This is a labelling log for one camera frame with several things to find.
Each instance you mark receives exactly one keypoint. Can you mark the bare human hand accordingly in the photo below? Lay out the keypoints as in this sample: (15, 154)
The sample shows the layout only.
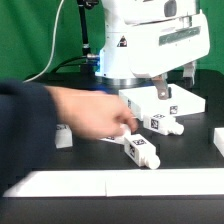
(92, 114)

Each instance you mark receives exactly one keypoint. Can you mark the dark blue sleeve forearm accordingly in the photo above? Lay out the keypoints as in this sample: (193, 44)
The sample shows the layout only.
(27, 130)

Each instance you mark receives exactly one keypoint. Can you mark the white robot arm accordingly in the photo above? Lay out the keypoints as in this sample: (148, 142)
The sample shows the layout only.
(120, 16)

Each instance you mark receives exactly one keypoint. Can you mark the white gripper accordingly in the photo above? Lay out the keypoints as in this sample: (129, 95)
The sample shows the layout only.
(157, 48)

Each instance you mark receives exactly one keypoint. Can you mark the white square tabletop part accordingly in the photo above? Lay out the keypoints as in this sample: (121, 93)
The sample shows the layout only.
(144, 101)

